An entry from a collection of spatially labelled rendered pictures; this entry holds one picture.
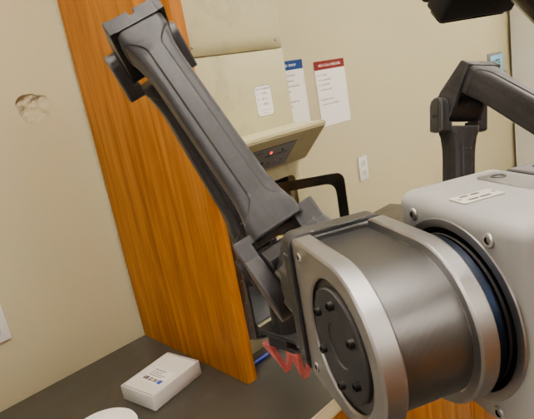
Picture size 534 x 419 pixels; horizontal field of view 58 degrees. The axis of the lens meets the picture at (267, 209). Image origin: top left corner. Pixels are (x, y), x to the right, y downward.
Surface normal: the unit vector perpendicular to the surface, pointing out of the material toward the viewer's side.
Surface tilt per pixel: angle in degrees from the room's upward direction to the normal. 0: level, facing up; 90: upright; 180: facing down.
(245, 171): 60
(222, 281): 90
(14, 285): 90
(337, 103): 90
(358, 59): 90
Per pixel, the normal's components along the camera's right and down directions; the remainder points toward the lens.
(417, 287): 0.03, -0.66
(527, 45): -0.70, 0.29
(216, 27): 0.69, 0.06
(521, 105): -0.95, 0.01
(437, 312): 0.15, -0.36
